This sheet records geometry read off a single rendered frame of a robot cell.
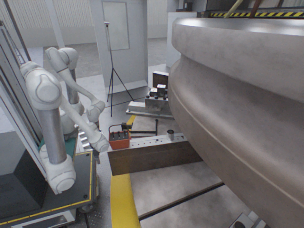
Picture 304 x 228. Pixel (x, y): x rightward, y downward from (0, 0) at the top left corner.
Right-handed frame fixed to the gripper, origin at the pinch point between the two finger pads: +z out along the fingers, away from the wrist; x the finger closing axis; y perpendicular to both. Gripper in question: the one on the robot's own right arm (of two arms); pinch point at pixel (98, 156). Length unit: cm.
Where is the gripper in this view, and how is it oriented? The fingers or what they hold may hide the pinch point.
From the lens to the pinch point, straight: 155.2
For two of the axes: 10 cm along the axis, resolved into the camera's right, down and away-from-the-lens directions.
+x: 2.9, 5.2, -8.0
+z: 0.0, 8.4, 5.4
